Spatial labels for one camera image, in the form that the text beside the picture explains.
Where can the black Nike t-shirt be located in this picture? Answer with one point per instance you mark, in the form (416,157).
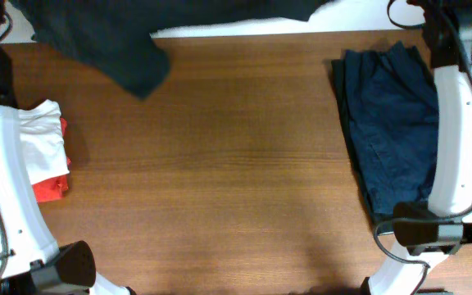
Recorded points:
(114,36)

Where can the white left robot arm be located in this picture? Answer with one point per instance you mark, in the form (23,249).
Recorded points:
(31,261)

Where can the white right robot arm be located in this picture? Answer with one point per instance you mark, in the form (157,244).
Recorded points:
(427,234)

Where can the navy blue garment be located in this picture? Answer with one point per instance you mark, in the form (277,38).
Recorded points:
(388,111)

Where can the red folded shirt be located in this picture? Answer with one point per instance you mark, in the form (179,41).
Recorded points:
(51,186)

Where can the white folded shirt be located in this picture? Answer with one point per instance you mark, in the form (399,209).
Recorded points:
(45,109)

